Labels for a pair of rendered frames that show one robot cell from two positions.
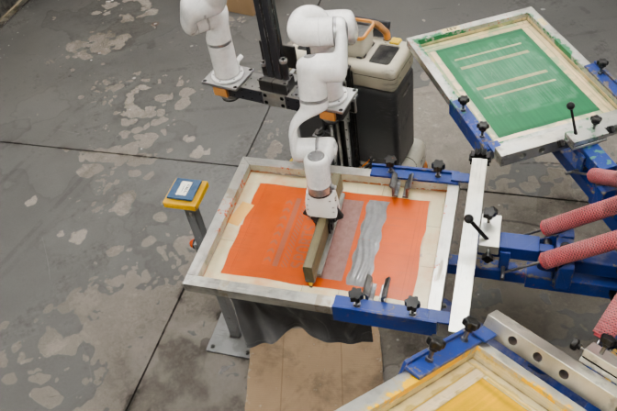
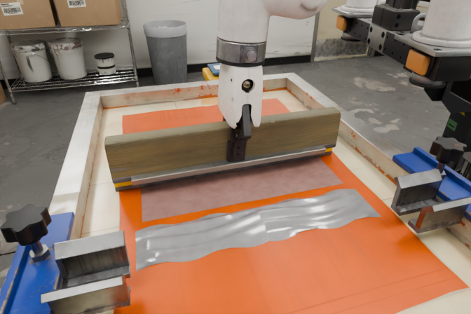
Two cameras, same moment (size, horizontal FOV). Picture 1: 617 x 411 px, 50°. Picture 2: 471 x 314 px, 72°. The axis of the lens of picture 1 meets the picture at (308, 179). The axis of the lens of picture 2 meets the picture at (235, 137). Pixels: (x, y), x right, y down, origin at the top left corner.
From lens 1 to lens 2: 1.78 m
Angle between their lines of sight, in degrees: 43
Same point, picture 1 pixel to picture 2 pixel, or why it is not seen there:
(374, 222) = (310, 212)
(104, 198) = not seen: hidden behind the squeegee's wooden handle
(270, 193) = (268, 107)
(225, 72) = not seen: outside the picture
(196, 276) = (98, 95)
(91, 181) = not seen: hidden behind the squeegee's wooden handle
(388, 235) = (300, 248)
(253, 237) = (190, 118)
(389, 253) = (252, 271)
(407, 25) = not seen: outside the picture
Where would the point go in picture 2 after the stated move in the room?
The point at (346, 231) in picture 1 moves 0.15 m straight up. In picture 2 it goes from (261, 187) to (264, 106)
